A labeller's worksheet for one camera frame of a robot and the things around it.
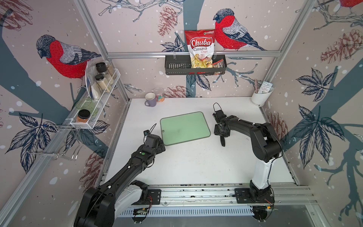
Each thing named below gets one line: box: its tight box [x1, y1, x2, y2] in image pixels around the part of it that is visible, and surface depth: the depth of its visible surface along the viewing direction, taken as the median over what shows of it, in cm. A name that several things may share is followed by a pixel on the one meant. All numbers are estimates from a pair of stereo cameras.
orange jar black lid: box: [76, 109, 91, 123], surface depth 61 cm
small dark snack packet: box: [212, 59, 225, 69], surface depth 88 cm
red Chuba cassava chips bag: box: [184, 29, 216, 69], surface depth 83 cm
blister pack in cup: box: [258, 80, 273, 94], surface depth 109 cm
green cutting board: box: [159, 111, 211, 146], surface depth 104 cm
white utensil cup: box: [250, 87, 275, 107], surface depth 113 cm
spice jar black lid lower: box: [94, 73, 112, 93], surface depth 78 cm
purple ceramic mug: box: [144, 92, 157, 107], surface depth 113 cm
